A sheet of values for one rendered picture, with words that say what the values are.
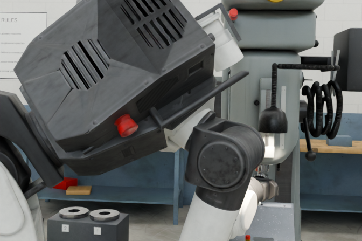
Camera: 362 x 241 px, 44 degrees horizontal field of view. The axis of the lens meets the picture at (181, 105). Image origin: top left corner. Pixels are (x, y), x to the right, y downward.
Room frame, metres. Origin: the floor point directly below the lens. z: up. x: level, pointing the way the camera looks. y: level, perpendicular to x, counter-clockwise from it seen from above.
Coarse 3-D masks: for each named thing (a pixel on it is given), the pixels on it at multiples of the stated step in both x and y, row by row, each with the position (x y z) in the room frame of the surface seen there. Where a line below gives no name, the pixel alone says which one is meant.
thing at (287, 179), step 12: (216, 84) 1.78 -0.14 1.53; (216, 96) 1.68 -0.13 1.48; (216, 108) 1.68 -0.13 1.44; (288, 156) 1.66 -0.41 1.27; (276, 168) 1.67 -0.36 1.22; (288, 168) 1.66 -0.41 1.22; (276, 180) 1.67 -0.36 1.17; (288, 180) 1.66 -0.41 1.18; (288, 192) 1.66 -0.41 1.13; (300, 216) 1.72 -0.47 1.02; (300, 228) 1.72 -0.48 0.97; (300, 240) 1.74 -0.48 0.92
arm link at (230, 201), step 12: (228, 132) 0.78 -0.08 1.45; (240, 132) 0.79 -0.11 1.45; (252, 132) 0.83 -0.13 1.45; (252, 144) 0.78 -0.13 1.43; (252, 156) 0.75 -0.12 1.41; (252, 168) 0.76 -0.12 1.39; (204, 192) 0.79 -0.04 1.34; (216, 192) 0.78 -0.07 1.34; (228, 192) 0.78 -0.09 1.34; (240, 192) 0.79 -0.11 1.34; (216, 204) 0.78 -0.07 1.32; (228, 204) 0.78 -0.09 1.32; (240, 204) 0.80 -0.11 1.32
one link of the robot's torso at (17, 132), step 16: (0, 96) 0.76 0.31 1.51; (16, 96) 0.86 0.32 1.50; (0, 112) 0.76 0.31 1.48; (16, 112) 0.76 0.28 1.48; (0, 128) 0.76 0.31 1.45; (16, 128) 0.76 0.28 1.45; (32, 128) 0.78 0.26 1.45; (32, 144) 0.77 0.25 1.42; (32, 160) 0.77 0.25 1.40; (48, 160) 0.78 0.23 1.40; (48, 176) 0.77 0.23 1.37; (32, 192) 0.80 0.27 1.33
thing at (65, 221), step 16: (64, 208) 1.39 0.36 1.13; (80, 208) 1.40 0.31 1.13; (48, 224) 1.32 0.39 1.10; (64, 224) 1.31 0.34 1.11; (80, 224) 1.30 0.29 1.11; (96, 224) 1.29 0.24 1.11; (112, 224) 1.29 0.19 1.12; (128, 224) 1.39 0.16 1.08; (48, 240) 1.32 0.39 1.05; (64, 240) 1.31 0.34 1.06; (80, 240) 1.30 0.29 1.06; (96, 240) 1.29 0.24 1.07; (112, 240) 1.28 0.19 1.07; (128, 240) 1.39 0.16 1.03
